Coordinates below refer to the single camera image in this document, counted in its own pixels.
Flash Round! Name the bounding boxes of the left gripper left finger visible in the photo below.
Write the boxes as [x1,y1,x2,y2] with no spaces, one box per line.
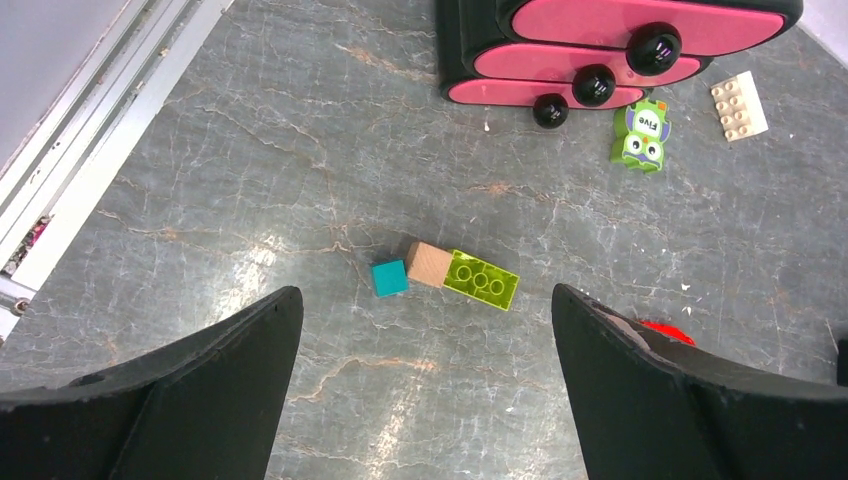
[1,286,304,479]

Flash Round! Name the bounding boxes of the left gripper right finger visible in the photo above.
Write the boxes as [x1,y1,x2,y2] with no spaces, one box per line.
[551,284,847,479]

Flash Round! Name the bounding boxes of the black pink drawer organizer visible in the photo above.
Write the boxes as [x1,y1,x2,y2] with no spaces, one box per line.
[434,0,804,129]

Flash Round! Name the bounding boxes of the red D-shaped toy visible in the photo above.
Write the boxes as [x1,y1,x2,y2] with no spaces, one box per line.
[640,320,696,347]

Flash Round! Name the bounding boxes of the teal cube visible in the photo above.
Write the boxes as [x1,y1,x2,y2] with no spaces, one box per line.
[371,259,409,298]

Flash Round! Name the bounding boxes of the green lego brick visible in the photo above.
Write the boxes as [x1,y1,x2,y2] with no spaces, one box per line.
[443,249,520,311]

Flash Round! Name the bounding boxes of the wooden cube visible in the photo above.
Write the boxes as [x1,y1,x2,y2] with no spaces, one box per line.
[405,241,453,288]

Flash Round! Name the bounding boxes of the green number blocks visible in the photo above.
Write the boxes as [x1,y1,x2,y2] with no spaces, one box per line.
[610,99,672,174]

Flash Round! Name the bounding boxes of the white lego brick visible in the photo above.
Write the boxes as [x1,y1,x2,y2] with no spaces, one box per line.
[710,71,768,142]

